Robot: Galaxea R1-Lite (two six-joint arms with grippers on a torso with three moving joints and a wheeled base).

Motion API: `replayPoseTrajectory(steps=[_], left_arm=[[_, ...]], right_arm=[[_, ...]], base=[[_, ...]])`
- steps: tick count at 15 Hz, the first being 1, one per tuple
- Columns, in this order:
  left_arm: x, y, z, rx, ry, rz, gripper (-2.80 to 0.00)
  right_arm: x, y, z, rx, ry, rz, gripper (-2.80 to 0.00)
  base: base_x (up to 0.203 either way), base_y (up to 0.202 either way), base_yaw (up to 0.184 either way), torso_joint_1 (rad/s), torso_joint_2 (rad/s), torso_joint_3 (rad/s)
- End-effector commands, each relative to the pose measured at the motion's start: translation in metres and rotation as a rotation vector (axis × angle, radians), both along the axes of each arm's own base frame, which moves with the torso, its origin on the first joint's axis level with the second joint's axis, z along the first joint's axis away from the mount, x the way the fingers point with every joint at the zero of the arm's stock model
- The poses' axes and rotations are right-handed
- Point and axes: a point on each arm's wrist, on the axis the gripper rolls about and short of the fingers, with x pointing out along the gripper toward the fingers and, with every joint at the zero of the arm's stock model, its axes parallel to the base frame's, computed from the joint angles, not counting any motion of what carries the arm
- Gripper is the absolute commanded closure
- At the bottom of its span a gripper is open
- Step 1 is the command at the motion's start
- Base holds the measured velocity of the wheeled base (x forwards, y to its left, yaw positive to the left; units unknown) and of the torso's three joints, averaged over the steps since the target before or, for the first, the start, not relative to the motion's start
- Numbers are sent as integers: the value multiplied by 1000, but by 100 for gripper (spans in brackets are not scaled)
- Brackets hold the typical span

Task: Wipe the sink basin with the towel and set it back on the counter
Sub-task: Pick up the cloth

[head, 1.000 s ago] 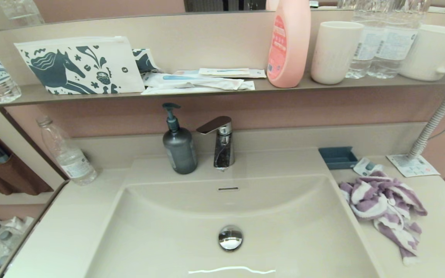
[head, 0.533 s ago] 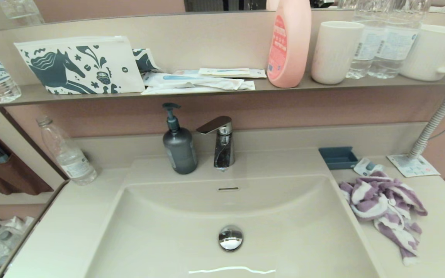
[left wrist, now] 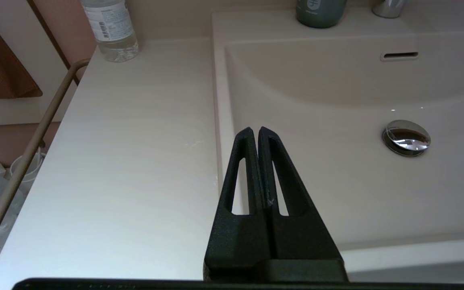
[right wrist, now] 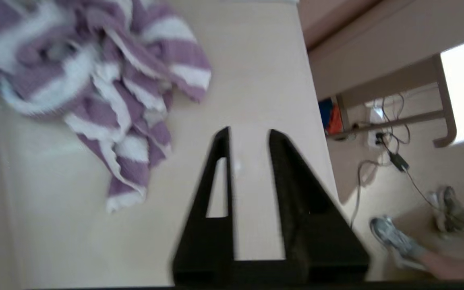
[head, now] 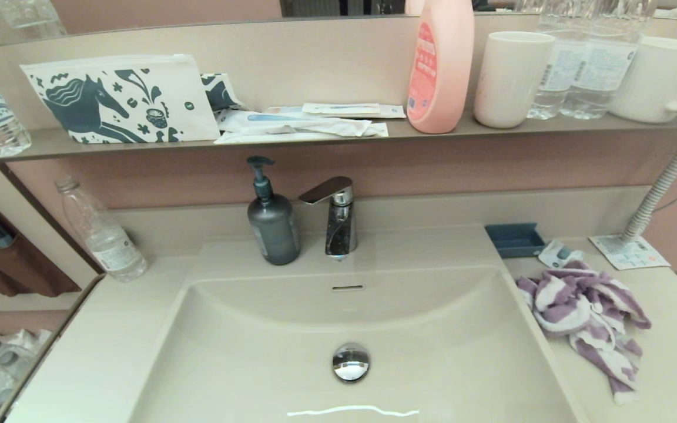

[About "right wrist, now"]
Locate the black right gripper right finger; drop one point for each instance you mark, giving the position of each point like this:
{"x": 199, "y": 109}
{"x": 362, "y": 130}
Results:
{"x": 312, "y": 233}

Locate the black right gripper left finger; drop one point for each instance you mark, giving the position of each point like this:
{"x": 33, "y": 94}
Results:
{"x": 212, "y": 241}

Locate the purple white striped towel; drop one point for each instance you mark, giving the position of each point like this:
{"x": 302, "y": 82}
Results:
{"x": 107, "y": 80}

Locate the grey sneaker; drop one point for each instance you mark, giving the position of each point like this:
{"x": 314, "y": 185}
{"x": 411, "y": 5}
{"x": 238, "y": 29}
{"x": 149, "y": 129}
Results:
{"x": 395, "y": 239}
{"x": 451, "y": 209}

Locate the orange bag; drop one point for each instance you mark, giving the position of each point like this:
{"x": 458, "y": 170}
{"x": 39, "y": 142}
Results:
{"x": 335, "y": 119}

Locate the blue bag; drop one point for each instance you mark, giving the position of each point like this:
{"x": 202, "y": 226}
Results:
{"x": 324, "y": 112}

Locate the white power strip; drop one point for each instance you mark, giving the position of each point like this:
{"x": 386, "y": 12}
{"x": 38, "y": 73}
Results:
{"x": 375, "y": 121}

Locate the bare lower leg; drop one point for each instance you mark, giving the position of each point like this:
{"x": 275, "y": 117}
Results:
{"x": 453, "y": 266}

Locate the beige wooden table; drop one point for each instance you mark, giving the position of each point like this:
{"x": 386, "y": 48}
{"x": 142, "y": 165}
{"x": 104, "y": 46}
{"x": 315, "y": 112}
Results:
{"x": 377, "y": 68}

